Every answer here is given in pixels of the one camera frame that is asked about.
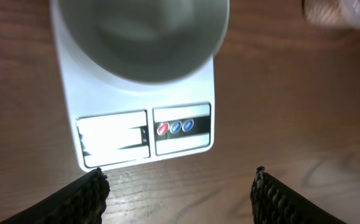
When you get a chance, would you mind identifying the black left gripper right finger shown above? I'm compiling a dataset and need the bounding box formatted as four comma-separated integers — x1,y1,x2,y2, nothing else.
250,166,345,224

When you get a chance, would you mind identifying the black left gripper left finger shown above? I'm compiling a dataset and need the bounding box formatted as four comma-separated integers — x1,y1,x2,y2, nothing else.
1,168,110,224

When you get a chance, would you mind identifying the white digital kitchen scale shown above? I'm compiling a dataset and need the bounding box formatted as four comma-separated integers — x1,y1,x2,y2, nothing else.
50,1,215,171

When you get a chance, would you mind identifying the grey round bowl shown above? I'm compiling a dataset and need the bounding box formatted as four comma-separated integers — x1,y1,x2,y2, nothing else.
58,0,229,83

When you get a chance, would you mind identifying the clear plastic bean container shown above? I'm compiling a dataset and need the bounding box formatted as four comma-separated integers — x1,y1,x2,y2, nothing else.
301,0,360,30

